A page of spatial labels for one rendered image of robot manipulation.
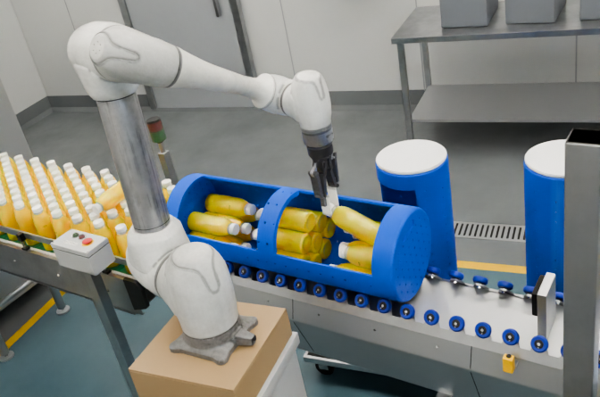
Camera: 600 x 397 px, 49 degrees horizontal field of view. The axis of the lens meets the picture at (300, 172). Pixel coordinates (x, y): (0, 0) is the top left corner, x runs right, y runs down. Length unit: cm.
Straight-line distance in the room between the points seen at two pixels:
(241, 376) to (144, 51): 81
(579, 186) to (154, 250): 107
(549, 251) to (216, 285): 139
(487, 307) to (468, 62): 357
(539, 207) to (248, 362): 129
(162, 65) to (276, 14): 431
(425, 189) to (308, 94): 91
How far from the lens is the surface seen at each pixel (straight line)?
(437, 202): 263
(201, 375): 175
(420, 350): 203
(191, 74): 157
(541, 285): 189
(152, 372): 181
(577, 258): 136
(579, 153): 124
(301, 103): 182
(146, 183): 175
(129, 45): 149
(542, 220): 258
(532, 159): 256
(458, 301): 208
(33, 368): 391
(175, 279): 168
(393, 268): 188
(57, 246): 254
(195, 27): 616
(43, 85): 769
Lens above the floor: 227
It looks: 28 degrees down
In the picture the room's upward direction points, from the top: 12 degrees counter-clockwise
